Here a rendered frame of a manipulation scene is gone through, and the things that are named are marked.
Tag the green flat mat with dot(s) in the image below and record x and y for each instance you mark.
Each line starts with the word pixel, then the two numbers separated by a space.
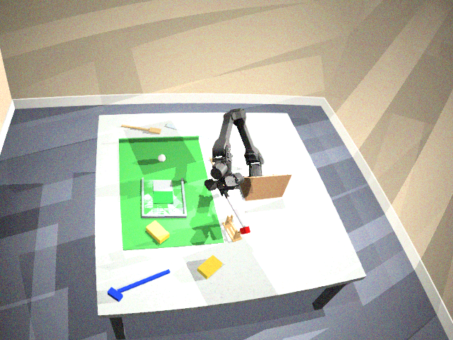
pixel 183 160

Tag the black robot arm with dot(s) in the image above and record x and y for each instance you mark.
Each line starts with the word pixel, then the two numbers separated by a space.
pixel 222 148

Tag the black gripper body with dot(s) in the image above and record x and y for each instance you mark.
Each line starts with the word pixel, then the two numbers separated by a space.
pixel 211 185

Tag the yellow rectangular block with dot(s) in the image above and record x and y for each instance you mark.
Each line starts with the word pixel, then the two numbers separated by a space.
pixel 209 267
pixel 157 232

